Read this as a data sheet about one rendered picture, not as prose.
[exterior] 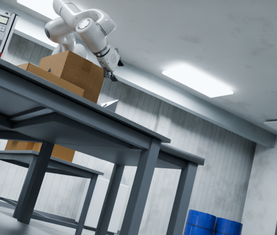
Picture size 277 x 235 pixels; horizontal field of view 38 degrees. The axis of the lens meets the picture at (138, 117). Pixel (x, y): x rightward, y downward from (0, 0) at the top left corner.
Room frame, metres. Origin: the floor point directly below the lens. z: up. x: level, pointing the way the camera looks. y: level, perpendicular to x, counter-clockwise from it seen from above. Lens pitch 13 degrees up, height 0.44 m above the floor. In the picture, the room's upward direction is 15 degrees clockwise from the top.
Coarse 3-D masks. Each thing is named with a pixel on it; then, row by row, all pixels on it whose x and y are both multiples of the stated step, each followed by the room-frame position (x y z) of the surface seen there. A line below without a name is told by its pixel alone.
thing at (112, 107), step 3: (108, 102) 2.51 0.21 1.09; (111, 102) 2.44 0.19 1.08; (114, 102) 2.39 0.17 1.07; (117, 102) 2.40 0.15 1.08; (108, 105) 2.38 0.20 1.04; (111, 105) 2.39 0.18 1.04; (114, 105) 2.40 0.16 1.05; (108, 108) 2.38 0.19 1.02; (111, 108) 2.39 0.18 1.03; (114, 108) 2.40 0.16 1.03; (114, 111) 2.40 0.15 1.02
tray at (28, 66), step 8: (24, 64) 1.42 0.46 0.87; (32, 64) 1.41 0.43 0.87; (32, 72) 1.41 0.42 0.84; (40, 72) 1.43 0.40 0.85; (48, 72) 1.45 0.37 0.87; (48, 80) 1.46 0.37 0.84; (56, 80) 1.48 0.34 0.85; (64, 80) 1.50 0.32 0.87; (64, 88) 1.50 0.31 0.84; (72, 88) 1.52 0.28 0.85; (80, 88) 1.55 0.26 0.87
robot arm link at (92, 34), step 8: (80, 24) 1.54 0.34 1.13; (88, 24) 1.52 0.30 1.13; (96, 24) 1.55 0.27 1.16; (80, 32) 1.53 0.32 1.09; (88, 32) 1.53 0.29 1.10; (96, 32) 1.55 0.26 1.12; (104, 32) 1.56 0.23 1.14; (88, 40) 1.56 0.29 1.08; (96, 40) 1.57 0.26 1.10; (104, 40) 1.60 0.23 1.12; (96, 48) 1.61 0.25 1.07
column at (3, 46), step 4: (12, 16) 2.46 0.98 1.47; (16, 16) 2.48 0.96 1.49; (12, 20) 2.47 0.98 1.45; (16, 20) 2.48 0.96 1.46; (8, 24) 2.46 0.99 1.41; (12, 24) 2.48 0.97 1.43; (8, 28) 2.46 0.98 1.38; (12, 28) 2.48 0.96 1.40; (8, 32) 2.47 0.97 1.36; (12, 32) 2.48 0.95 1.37; (4, 36) 2.46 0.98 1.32; (8, 36) 2.48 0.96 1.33; (4, 40) 2.47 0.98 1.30; (8, 40) 2.48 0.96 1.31; (0, 44) 2.47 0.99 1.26; (4, 44) 2.48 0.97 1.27; (0, 48) 2.46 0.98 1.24; (4, 48) 2.48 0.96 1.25; (0, 52) 2.47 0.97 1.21; (4, 52) 2.48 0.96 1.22
